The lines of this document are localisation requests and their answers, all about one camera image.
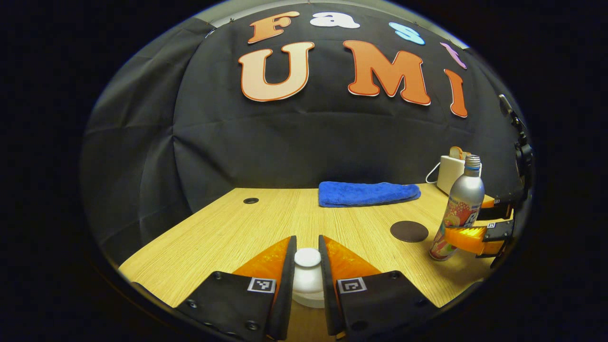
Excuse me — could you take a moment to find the silver water bottle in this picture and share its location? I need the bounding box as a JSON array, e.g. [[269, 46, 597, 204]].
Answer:
[[429, 155, 485, 261]]

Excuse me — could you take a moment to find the dark brown round coaster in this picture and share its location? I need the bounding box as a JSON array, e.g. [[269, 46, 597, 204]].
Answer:
[[390, 220, 429, 243]]

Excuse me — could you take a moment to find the white toaster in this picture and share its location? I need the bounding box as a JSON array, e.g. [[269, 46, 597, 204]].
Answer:
[[436, 155, 483, 195]]

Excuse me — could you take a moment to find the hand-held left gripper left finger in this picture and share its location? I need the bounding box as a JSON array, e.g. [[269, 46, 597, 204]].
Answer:
[[176, 235, 297, 342]]

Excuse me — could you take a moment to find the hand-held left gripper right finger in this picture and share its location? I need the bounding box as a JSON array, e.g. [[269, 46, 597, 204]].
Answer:
[[318, 235, 437, 340]]

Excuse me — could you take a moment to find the blue folded towel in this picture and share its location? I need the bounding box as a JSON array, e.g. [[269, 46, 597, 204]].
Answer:
[[318, 181, 421, 208]]

